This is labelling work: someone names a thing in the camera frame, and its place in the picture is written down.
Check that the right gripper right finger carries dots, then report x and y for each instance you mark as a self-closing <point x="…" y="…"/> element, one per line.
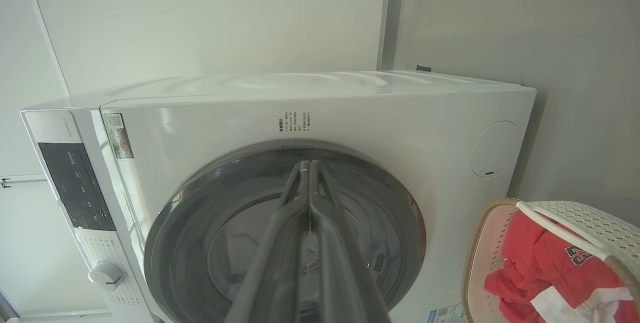
<point x="340" y="273"/>

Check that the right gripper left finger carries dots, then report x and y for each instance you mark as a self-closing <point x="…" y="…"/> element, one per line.
<point x="275" y="263"/>

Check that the white plastic laundry basket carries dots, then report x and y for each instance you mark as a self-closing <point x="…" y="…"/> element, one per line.
<point x="600" y="223"/>

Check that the round black washer door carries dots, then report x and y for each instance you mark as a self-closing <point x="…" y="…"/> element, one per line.
<point x="190" y="223"/>

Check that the blue energy label sticker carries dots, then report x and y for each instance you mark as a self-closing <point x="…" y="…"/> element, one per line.
<point x="446" y="314"/>

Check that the small printed text label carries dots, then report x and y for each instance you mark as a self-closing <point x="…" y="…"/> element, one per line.
<point x="294" y="122"/>

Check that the white washer dial knob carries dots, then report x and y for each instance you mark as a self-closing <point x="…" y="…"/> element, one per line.
<point x="106" y="275"/>

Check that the white front-loading washing machine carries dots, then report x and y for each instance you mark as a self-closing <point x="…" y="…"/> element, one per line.
<point x="400" y="113"/>

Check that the round filter cover flap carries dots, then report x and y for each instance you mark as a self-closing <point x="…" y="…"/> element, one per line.
<point x="495" y="149"/>

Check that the silver barcode sticker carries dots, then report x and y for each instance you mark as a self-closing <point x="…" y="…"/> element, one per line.
<point x="119" y="135"/>

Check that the red jersey clothing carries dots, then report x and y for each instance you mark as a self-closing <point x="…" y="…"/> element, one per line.
<point x="550" y="263"/>

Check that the black washer control panel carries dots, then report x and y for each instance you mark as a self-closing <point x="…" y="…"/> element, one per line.
<point x="75" y="183"/>

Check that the white garment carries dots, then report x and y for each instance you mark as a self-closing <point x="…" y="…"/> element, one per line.
<point x="560" y="304"/>

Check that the small black wall fitting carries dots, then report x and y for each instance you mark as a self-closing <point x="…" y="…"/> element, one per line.
<point x="423" y="68"/>

